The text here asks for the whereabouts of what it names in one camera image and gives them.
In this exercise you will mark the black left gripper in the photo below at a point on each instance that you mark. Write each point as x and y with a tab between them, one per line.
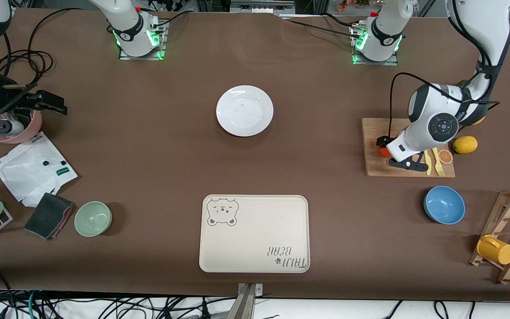
384	141

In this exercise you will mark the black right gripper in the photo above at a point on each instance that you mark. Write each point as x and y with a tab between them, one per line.
9	96

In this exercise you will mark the orange fruit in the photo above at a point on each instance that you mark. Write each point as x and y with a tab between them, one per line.
384	153

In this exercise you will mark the white round plate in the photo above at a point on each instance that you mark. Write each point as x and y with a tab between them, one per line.
245	110

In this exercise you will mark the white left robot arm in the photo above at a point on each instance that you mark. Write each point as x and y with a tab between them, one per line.
427	110

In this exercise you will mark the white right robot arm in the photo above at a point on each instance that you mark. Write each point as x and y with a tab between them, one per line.
131	31

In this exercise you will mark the wooden cutting board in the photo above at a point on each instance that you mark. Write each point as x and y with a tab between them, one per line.
376	166

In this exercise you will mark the pink bowl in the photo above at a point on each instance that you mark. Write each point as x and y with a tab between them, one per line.
31	128

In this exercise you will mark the yellow plastic knife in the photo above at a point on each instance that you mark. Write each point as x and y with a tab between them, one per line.
428	166

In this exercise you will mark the yellow plastic fork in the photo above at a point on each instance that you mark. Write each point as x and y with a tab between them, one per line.
438	166

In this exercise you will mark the orange slice toy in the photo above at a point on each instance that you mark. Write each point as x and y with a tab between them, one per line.
445	157

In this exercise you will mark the white plastic bag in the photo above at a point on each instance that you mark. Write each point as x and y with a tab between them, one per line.
29	173

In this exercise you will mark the yellow lemon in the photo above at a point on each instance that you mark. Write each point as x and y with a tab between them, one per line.
465	145
479	120

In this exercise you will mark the blue bowl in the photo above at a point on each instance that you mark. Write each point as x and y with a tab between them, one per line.
444	204

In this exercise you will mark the dark green lime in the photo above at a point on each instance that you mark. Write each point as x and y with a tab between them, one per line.
461	83

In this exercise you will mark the dark grey folded cloth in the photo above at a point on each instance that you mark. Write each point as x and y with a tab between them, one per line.
47	215

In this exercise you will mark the light green bowl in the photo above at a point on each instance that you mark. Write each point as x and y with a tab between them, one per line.
93	219

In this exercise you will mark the yellow mug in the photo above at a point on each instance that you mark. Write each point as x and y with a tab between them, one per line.
496	250

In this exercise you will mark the cream bear print tray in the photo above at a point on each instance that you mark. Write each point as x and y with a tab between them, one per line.
255	235

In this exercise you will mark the wooden mug rack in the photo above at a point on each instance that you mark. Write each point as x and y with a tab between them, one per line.
509	266

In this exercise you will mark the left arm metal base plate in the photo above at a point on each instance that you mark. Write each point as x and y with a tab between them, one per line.
370	62

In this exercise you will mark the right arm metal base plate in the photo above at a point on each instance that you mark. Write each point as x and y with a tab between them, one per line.
163	48

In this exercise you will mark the metal frame rail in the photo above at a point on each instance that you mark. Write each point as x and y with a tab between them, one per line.
259	8

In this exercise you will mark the metal table bracket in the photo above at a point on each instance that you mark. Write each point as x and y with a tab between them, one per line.
246	305

